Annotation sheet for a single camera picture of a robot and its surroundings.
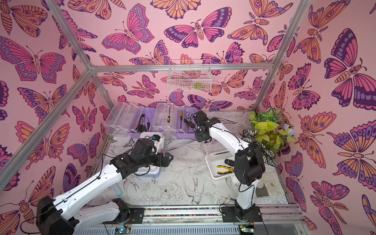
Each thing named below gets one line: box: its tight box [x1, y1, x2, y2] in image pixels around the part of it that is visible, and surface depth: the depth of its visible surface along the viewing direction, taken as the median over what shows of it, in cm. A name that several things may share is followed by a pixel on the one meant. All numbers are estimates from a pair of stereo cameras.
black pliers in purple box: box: [135, 113, 147, 134], surface depth 112 cm
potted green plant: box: [241, 107, 297, 167], surface depth 80 cm
